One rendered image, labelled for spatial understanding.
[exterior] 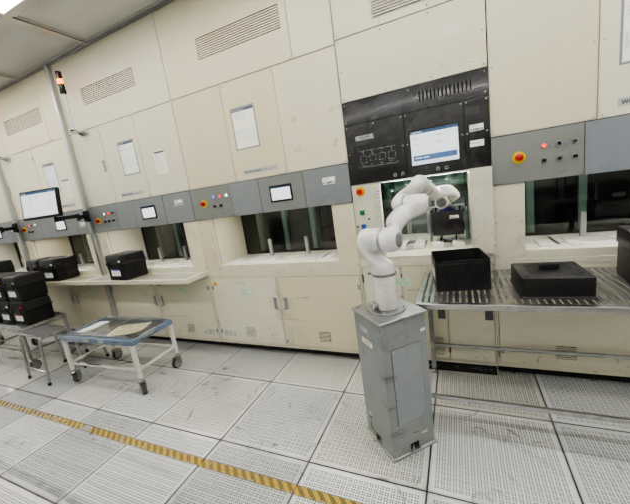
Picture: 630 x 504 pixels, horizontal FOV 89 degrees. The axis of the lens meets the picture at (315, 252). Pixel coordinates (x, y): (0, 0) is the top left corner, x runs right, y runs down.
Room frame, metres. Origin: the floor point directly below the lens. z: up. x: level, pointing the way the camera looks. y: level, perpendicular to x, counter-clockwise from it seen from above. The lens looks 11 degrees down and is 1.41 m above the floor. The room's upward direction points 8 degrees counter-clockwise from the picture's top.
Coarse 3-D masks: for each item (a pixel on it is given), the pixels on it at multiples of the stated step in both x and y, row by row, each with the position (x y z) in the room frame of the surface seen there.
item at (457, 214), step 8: (432, 208) 2.45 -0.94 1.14; (464, 208) 2.25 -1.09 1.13; (432, 216) 2.31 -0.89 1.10; (440, 216) 2.29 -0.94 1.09; (448, 216) 2.27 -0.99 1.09; (456, 216) 2.25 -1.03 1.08; (432, 224) 2.32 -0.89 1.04; (440, 224) 2.30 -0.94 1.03; (448, 224) 2.28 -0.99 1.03; (456, 224) 2.25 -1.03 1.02; (464, 224) 2.31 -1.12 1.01; (440, 232) 2.31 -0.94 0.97; (448, 232) 2.28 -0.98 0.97; (456, 232) 2.26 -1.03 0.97
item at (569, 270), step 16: (512, 272) 1.64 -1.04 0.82; (528, 272) 1.51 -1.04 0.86; (544, 272) 1.48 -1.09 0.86; (560, 272) 1.44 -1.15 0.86; (576, 272) 1.41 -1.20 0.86; (528, 288) 1.42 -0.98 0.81; (544, 288) 1.40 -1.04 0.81; (560, 288) 1.37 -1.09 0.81; (576, 288) 1.35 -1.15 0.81; (592, 288) 1.33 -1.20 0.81
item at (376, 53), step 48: (336, 0) 2.30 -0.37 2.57; (384, 0) 2.18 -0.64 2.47; (432, 0) 2.06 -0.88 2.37; (480, 0) 1.96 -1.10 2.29; (336, 48) 2.31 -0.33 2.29; (384, 48) 2.18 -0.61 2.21; (432, 48) 2.06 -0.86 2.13; (480, 48) 1.96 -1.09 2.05; (384, 144) 2.21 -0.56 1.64; (480, 144) 1.97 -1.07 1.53
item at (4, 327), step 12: (60, 312) 3.44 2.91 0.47; (0, 324) 3.36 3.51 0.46; (12, 324) 3.30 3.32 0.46; (36, 324) 3.19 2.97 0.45; (12, 336) 3.65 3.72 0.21; (24, 336) 3.09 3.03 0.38; (0, 348) 3.32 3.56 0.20; (36, 348) 3.14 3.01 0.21; (72, 348) 3.40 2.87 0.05; (36, 360) 3.11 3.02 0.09
